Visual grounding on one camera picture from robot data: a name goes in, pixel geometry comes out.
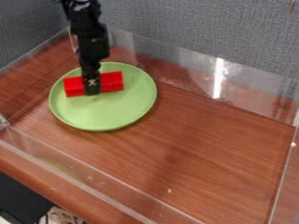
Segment clear acrylic corner bracket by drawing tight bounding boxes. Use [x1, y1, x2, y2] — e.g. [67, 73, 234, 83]
[68, 27, 80, 53]

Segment green round plate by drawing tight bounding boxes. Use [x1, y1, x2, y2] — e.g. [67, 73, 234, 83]
[48, 62, 158, 131]

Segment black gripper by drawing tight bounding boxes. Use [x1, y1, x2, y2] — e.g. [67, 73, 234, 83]
[60, 0, 110, 95]

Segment white power strip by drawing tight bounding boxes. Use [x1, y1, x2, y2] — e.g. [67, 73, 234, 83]
[47, 206, 87, 224]

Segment clear acrylic enclosure walls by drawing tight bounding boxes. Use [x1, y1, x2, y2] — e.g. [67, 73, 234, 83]
[0, 30, 299, 224]

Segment red rectangular block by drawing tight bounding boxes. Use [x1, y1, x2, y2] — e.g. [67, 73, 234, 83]
[63, 71, 124, 97]

